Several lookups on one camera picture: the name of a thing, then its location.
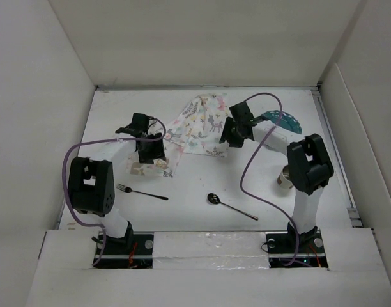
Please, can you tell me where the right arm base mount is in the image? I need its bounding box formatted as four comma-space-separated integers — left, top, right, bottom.
261, 232, 328, 269

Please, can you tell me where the white metal cup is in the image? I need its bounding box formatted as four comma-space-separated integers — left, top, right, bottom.
277, 166, 293, 189

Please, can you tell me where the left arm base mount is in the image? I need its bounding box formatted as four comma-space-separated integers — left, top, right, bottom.
93, 232, 154, 269

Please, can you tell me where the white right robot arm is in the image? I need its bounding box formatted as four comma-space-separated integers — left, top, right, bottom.
219, 102, 334, 252

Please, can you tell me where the teal scalloped plate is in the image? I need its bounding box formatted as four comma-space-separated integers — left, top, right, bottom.
263, 110, 302, 134

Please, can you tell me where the animal print cloth placemat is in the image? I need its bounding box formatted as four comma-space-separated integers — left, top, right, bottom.
126, 93, 229, 177

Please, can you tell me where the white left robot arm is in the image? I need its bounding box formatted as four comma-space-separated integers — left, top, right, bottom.
62, 113, 167, 254

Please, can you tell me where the black slotted spoon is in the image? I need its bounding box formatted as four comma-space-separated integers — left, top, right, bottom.
207, 193, 259, 221

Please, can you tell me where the black metal fork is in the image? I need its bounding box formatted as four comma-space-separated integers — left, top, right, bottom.
116, 184, 168, 201

